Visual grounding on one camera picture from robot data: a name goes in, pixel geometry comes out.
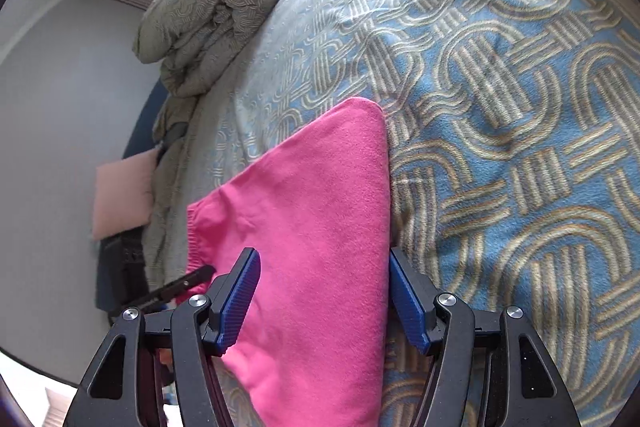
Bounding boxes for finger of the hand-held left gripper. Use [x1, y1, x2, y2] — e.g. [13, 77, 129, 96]
[109, 264, 217, 314]

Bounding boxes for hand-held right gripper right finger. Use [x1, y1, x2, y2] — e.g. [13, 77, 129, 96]
[389, 248, 581, 427]

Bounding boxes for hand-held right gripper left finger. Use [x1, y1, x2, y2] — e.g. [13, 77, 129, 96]
[65, 248, 262, 427]

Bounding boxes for pink pants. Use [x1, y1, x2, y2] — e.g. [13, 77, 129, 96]
[186, 97, 393, 427]

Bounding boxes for black furniture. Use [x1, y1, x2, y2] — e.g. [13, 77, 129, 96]
[97, 231, 151, 313]

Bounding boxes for pink pillow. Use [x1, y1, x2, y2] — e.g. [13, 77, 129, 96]
[91, 151, 157, 242]

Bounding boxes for dark headboard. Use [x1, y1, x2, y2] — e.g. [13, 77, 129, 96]
[121, 79, 168, 160]

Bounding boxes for blue and tan patterned blanket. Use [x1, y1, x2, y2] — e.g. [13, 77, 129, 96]
[145, 0, 640, 427]

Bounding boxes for folded grey-green comforter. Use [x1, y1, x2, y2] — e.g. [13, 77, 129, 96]
[132, 0, 296, 100]

